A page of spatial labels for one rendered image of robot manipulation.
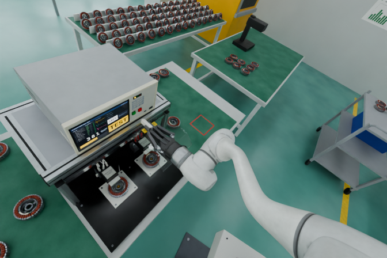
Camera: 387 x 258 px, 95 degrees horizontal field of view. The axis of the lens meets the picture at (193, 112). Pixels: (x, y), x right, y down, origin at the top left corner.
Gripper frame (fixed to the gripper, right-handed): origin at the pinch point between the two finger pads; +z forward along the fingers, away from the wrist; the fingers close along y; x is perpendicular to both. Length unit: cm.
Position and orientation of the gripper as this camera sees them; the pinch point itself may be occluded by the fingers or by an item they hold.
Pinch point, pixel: (146, 124)
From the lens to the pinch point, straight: 89.5
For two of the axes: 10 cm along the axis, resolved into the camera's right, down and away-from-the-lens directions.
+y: 6.2, -4.8, 6.2
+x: 2.5, -6.4, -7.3
